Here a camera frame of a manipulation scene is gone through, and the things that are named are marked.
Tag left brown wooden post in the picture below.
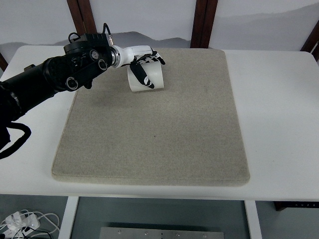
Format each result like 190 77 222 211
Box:
67 0 97 36

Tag middle brown wooden post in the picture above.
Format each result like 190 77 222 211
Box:
190 0 218 48

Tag brown wooden post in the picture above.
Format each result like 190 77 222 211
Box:
190 0 218 48
67 0 97 36
300 21 319 53

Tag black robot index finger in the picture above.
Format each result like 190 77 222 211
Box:
149 51 165 65

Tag white power strip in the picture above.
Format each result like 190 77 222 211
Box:
5 212 40 232

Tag dark brown furniture corner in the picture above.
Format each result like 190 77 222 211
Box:
274 201 319 211

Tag white ribbed cup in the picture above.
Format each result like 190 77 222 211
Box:
127 62 164 92

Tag right brown wooden post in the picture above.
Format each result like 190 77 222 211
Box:
300 21 319 53

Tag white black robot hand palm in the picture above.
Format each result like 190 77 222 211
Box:
110 45 155 68

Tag white table leg right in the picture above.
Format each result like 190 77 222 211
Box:
244 200 262 239

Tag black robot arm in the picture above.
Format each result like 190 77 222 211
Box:
0 23 165 158

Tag black sleeved arm cable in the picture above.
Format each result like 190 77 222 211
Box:
0 121 32 160

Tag white table leg left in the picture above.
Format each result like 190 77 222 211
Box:
58 196 79 239

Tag white table leg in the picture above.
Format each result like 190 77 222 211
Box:
244 200 262 239
58 196 79 239

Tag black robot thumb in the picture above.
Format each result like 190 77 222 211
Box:
130 63 155 89

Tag grey felt mat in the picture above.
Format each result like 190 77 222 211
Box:
52 48 250 186

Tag metal base plate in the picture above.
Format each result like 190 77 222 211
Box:
99 227 224 239

